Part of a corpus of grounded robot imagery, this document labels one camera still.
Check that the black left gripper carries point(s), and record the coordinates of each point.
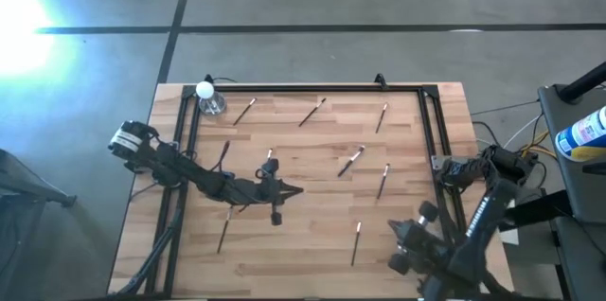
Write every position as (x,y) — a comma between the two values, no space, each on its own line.
(271,192)

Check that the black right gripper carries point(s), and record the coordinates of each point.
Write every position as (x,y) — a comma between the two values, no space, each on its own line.
(421,246)

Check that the fluffy-headed black makeup brush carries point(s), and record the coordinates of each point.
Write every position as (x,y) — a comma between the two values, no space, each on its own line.
(269,153)

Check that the thin black makeup brush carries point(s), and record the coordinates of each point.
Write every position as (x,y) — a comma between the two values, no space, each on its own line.
(224,232)
(383,181)
(244,111)
(381,118)
(312,112)
(356,244)

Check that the thick black makeup brush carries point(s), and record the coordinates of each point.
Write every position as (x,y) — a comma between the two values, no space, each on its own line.
(351,161)

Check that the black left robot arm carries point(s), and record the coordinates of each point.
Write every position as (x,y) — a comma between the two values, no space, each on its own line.
(203,180)

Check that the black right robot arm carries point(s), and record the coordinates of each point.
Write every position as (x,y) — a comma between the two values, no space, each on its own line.
(478,216)

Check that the white paper sheet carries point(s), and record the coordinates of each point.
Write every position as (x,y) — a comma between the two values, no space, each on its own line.
(510,237)

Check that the clear glass jar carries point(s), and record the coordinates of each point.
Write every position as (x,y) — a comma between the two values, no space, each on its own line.
(215,106)

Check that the white globe light bulb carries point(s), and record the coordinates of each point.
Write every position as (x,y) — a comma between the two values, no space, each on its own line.
(205,89)

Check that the grey metal cart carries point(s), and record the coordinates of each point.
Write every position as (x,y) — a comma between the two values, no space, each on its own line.
(587,197)

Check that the white blue wipes canister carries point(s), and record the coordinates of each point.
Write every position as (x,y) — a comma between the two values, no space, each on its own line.
(582,135)

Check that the black pole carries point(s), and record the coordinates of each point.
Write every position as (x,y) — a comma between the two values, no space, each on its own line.
(582,85)

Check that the dark grey cart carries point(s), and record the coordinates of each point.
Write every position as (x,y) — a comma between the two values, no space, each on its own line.
(19,225)

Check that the black metal rig frame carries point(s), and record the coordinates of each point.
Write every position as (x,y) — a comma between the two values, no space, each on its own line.
(308,88)

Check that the black frame clamp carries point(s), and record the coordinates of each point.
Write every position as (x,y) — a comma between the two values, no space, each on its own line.
(208,78)
(380,81)

